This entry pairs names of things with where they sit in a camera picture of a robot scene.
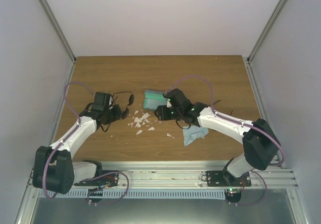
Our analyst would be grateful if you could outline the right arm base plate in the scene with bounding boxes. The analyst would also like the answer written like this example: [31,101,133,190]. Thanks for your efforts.
[200,171,252,187]

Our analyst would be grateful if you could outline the crumpled blue cleaning cloth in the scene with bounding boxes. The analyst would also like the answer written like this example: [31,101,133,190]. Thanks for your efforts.
[183,126,209,147]

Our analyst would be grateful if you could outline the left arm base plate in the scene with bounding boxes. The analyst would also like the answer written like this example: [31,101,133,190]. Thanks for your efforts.
[74,170,119,188]

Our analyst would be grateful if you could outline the white paper scraps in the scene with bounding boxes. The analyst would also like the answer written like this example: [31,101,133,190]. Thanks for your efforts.
[110,109,174,138]

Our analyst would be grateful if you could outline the aluminium frame rail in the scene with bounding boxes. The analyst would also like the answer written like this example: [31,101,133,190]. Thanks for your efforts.
[28,160,299,190]

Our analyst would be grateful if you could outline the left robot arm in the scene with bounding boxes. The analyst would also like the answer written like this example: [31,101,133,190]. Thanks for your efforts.
[32,92,122,194]

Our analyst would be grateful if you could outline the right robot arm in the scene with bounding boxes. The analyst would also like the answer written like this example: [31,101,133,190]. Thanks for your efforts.
[154,88,280,186]

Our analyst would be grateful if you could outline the teal glasses case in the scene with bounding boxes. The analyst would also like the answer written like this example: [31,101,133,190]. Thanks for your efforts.
[143,90,167,110]

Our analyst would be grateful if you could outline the slotted cable duct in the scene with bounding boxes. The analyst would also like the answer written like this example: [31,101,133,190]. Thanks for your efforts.
[37,188,226,199]

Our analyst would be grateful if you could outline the thin-frame clear glasses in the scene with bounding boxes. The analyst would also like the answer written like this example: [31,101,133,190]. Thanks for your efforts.
[112,91,135,120]

